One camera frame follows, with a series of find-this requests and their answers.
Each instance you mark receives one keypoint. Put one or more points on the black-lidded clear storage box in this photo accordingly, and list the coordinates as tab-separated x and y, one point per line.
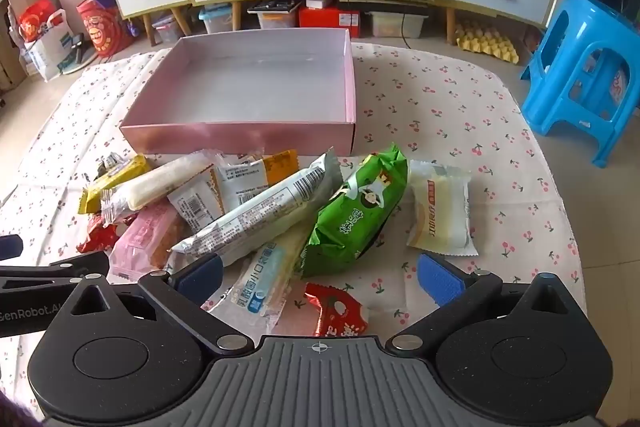
274	18

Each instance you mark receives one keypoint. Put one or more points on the red snack packet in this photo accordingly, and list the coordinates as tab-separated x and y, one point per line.
335	313
97	233

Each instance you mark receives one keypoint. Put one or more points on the red cartoon gift bag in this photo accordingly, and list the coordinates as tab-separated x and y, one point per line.
100	29

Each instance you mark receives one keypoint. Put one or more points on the pink cardboard box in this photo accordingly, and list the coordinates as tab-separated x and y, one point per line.
240	82

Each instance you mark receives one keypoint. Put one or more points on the white and orange snack packet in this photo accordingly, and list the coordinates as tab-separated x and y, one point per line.
250	179

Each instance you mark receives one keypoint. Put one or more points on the white and blue snack packet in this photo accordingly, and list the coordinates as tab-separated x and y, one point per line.
265	284

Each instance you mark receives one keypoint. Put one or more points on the pink snack packet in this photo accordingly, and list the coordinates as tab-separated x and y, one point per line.
142	239

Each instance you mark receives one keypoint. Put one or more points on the cherry print tablecloth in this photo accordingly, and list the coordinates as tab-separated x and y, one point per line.
450	122

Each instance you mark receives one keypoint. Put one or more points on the red flat box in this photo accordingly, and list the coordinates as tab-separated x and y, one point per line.
329	21

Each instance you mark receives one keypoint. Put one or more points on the cream snack packet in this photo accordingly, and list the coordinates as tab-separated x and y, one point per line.
441	212

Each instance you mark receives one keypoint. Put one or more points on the clear plastic storage box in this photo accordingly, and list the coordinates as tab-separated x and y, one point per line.
397	25

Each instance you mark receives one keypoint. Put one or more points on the clear biscuit packet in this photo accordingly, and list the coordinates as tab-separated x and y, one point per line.
196	203

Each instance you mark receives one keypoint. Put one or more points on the green snack packet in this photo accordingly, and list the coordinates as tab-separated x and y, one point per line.
355	217

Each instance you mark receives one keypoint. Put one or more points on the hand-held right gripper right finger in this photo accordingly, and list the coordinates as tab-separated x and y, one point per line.
440	281

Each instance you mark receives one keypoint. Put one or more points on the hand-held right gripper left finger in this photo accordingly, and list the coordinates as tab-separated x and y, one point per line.
200	276

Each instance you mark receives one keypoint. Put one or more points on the white paper bag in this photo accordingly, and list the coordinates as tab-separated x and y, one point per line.
49	52

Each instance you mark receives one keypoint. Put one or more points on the long clear white bar packet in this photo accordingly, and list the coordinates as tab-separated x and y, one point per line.
155	187

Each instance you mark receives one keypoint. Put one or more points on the yellow egg tray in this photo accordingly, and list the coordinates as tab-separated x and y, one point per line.
487	41

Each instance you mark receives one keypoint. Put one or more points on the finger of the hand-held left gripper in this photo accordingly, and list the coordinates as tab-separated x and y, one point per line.
10	248
50	271

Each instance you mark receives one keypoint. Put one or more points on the blue-lidded storage box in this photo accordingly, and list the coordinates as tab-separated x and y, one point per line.
217	19

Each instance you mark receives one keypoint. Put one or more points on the blue plastic stool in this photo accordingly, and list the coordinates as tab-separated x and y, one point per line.
580	32

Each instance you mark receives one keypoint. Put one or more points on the red shopping bag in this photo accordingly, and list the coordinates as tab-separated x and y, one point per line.
36	18

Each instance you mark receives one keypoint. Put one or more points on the yellow snack packet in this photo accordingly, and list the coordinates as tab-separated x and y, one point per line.
112	184

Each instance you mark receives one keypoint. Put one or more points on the purple clothing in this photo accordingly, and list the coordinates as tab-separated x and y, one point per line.
10	413

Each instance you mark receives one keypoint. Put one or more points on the long white barcode snack packet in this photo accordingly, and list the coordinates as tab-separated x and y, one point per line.
265	217

